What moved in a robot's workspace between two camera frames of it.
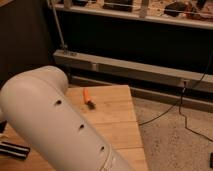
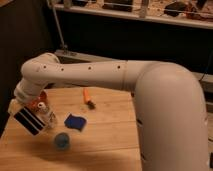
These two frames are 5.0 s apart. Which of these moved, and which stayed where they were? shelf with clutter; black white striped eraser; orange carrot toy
Moved: black white striped eraser
Stayed: orange carrot toy; shelf with clutter
